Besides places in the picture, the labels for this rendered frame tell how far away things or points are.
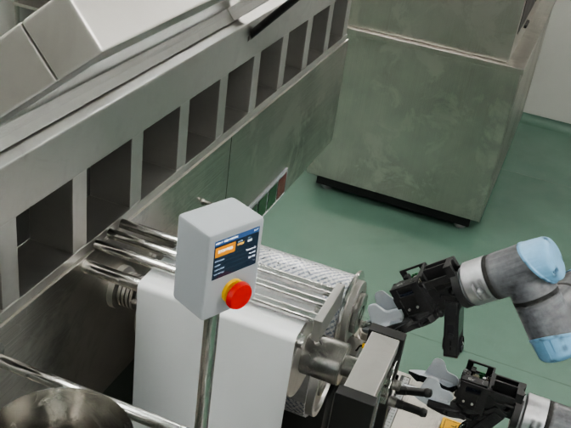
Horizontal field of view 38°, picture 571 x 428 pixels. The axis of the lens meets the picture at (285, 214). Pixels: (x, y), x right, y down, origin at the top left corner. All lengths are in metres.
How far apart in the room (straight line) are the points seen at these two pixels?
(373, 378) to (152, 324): 0.33
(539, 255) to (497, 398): 0.35
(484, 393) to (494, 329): 2.21
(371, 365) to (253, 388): 0.19
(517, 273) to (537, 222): 3.39
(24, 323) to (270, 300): 0.32
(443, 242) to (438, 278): 2.90
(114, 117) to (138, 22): 0.80
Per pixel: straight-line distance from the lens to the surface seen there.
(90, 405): 0.88
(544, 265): 1.32
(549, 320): 1.36
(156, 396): 1.28
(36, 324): 1.17
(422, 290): 1.39
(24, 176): 1.04
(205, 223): 0.79
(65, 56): 0.38
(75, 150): 1.12
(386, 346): 1.12
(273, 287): 1.16
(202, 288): 0.80
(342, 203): 4.45
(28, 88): 0.39
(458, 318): 1.42
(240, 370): 1.17
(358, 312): 1.45
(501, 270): 1.34
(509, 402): 1.58
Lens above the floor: 2.12
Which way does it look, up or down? 30 degrees down
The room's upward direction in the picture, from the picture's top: 8 degrees clockwise
